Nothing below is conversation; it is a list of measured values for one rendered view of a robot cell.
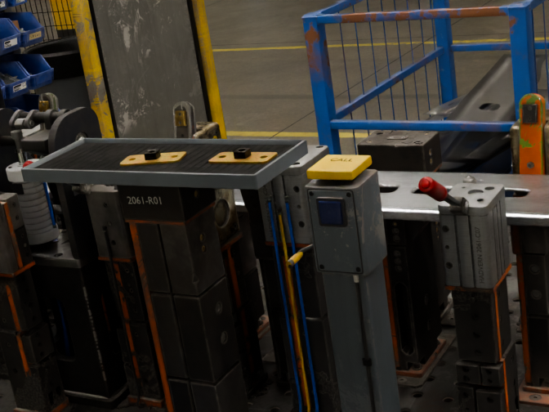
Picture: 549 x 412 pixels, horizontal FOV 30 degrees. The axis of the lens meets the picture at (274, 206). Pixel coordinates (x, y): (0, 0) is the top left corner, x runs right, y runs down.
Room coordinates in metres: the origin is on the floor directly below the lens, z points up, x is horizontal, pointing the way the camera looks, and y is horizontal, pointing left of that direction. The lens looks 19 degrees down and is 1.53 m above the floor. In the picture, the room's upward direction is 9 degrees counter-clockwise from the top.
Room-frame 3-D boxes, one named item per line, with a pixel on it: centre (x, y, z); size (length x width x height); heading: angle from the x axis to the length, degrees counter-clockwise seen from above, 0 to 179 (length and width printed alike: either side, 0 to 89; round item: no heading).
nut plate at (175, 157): (1.30, 0.15, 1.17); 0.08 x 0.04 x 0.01; 73
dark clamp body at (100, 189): (1.52, 0.24, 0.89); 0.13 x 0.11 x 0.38; 149
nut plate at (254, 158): (1.24, 0.03, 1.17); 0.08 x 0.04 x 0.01; 61
